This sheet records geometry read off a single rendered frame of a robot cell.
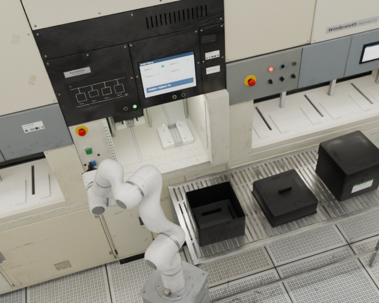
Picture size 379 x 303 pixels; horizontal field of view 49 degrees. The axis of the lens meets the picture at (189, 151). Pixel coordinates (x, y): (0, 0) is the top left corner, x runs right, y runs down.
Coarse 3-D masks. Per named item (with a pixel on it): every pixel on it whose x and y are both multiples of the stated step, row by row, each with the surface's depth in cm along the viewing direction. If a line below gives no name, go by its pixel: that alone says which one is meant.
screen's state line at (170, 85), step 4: (180, 80) 218; (184, 80) 219; (188, 80) 220; (192, 80) 220; (164, 84) 217; (168, 84) 218; (172, 84) 219; (176, 84) 219; (180, 84) 220; (184, 84) 221; (148, 88) 216; (152, 88) 217; (156, 88) 218; (160, 88) 218; (164, 88) 219; (148, 92) 218
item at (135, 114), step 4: (128, 112) 287; (132, 112) 288; (136, 112) 289; (140, 112) 290; (112, 116) 287; (116, 116) 287; (120, 116) 288; (124, 116) 288; (128, 116) 290; (132, 116) 291; (136, 116) 291; (140, 116) 292; (116, 120) 289; (120, 120) 290
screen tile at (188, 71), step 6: (180, 60) 210; (168, 66) 211; (174, 66) 212; (180, 66) 213; (186, 66) 214; (192, 66) 215; (174, 72) 214; (180, 72) 215; (186, 72) 216; (192, 72) 217; (174, 78) 217
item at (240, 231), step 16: (192, 192) 243; (208, 192) 247; (224, 192) 251; (192, 208) 253; (208, 208) 252; (224, 208) 251; (240, 208) 233; (192, 224) 243; (208, 224) 244; (224, 224) 225; (240, 224) 229; (208, 240) 232
